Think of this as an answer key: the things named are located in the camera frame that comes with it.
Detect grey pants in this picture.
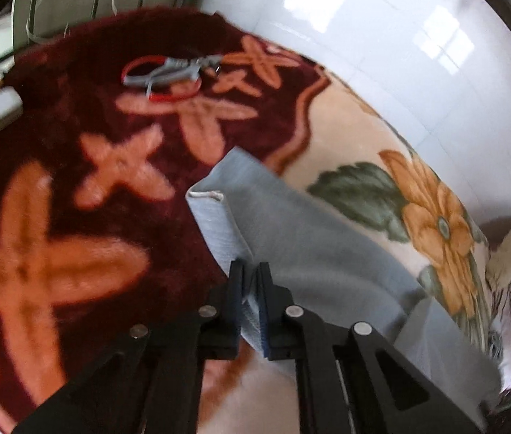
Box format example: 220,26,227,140
185,147,502,421

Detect floral plush blanket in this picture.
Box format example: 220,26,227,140
0,7,509,434

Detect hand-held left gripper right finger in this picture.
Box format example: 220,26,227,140
258,261,484,434

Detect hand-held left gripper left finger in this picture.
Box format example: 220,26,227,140
12,260,245,434

